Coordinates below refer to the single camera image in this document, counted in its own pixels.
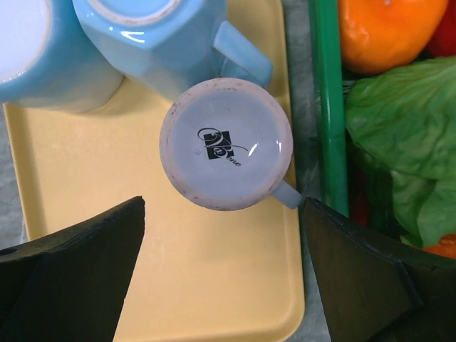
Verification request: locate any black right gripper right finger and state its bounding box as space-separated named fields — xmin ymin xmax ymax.
xmin=303 ymin=198 xmax=455 ymax=341

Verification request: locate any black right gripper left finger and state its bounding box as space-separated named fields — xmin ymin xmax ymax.
xmin=1 ymin=196 xmax=145 ymax=341

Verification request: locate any small grey cup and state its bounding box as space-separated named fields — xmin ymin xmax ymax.
xmin=160 ymin=78 xmax=302 ymax=211

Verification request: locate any light blue white mug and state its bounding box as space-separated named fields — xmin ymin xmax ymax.
xmin=1 ymin=1 xmax=123 ymax=113

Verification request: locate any light blue faceted mug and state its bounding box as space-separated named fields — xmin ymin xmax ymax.
xmin=73 ymin=1 xmax=274 ymax=100

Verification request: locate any orange toy pumpkin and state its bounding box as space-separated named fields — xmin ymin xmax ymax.
xmin=423 ymin=234 xmax=456 ymax=259

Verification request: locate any green plastic bin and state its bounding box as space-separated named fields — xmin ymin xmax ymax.
xmin=307 ymin=0 xmax=456 ymax=250

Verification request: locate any yellow tray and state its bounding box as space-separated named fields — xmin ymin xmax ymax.
xmin=2 ymin=0 xmax=307 ymax=342

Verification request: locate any green toy cabbage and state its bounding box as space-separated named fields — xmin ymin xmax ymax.
xmin=345 ymin=56 xmax=455 ymax=247

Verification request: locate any orange toy fruit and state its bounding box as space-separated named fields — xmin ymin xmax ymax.
xmin=338 ymin=1 xmax=449 ymax=75

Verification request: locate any red toy pepper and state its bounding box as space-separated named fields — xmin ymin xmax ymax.
xmin=427 ymin=0 xmax=455 ymax=58

